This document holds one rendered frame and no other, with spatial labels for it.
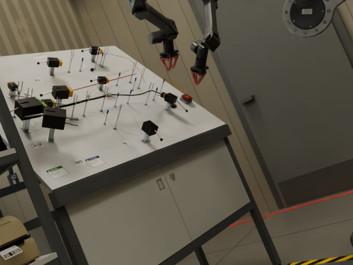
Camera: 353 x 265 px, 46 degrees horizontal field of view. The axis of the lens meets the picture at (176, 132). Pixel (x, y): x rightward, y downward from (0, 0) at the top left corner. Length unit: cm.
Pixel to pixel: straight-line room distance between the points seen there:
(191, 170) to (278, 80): 176
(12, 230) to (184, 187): 87
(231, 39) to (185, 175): 200
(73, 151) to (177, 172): 54
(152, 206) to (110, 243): 29
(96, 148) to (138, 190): 26
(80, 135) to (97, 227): 44
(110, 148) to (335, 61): 220
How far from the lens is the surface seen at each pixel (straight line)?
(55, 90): 202
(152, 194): 192
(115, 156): 185
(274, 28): 369
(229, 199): 230
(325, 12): 178
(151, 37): 217
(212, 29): 218
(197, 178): 215
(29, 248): 158
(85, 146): 186
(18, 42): 423
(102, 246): 172
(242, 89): 381
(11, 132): 160
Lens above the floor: 79
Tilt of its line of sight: 3 degrees up
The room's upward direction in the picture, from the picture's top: 23 degrees counter-clockwise
